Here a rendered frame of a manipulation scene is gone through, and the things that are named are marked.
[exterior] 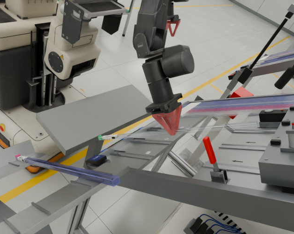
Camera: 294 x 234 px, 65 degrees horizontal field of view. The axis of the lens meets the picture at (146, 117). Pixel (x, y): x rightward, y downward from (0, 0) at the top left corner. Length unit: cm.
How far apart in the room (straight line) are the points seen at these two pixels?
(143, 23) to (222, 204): 44
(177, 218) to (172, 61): 61
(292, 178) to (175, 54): 34
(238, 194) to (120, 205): 117
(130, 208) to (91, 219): 25
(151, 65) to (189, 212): 62
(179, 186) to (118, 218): 102
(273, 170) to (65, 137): 80
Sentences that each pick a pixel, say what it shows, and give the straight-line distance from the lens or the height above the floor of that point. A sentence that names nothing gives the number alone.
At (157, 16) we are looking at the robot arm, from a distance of 59.
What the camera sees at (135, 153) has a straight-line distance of 79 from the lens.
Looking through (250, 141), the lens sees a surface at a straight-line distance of 73.
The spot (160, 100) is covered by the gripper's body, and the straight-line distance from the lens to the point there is 59.
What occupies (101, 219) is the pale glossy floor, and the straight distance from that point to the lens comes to 153.
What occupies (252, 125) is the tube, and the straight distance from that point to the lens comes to 56.
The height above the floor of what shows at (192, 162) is 7.
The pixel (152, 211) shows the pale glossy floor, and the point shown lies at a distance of 165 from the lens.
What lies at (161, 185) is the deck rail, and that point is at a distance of 61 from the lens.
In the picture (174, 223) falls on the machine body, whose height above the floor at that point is 62.
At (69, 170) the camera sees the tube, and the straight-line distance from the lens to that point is 48.
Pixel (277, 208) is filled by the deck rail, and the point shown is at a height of 110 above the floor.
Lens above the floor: 140
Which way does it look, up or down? 39 degrees down
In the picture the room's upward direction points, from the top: 25 degrees clockwise
